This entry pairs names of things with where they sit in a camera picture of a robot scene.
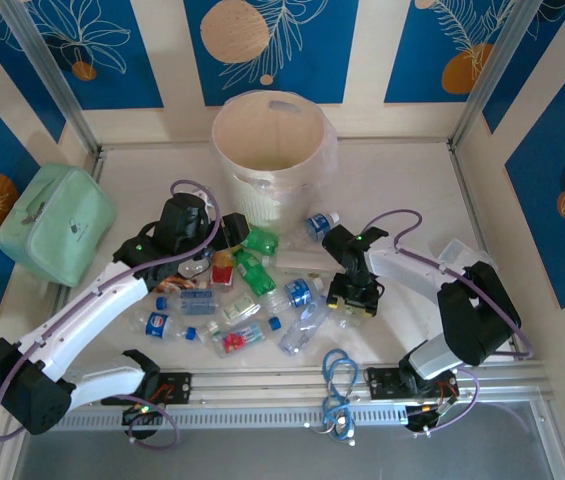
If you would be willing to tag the clear bottle dark blue label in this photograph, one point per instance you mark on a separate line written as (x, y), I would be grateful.
(296, 293)

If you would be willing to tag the small bottle blue label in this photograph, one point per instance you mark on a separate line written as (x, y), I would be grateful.
(319, 223)

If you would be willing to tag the large clear bottle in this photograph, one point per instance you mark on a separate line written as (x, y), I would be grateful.
(302, 330)

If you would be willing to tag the red yellow snack package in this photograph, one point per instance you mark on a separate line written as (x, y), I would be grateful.
(221, 274)

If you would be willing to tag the clear bottle brown label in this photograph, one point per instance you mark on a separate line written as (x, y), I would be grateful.
(169, 286)

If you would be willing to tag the green plastic bottle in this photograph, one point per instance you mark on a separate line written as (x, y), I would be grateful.
(262, 241)

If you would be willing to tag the green bottle with label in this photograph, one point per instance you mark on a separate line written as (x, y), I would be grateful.
(254, 275)

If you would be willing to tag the green white packet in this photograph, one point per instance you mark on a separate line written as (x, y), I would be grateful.
(239, 306)

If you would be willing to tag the clear bottle red blue label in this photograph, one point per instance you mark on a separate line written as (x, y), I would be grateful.
(237, 341)

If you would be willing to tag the clear bottle Pepsi logo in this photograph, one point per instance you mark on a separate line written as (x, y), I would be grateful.
(158, 325)

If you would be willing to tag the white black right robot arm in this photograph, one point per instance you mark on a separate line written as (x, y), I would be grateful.
(402, 265)

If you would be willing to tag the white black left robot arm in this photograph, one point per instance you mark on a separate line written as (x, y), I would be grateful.
(87, 310)

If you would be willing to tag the cream plastic bin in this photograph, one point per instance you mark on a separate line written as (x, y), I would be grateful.
(262, 135)

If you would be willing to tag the clear plastic container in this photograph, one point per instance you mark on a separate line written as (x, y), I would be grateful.
(454, 252)

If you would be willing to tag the mint green fabric pouch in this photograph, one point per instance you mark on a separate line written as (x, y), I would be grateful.
(57, 225)

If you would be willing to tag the grey metal sheet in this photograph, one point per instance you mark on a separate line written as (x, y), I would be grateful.
(262, 460)

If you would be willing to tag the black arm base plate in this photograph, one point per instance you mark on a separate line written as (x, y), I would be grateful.
(382, 382)
(177, 387)

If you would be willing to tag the aluminium mounting rail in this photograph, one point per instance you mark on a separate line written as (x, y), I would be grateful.
(272, 380)

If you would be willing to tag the aluminium table edge rail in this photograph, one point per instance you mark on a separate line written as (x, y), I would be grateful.
(387, 144)
(463, 180)

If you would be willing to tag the aluminium frame post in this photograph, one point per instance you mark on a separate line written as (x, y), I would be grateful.
(492, 70)
(52, 75)

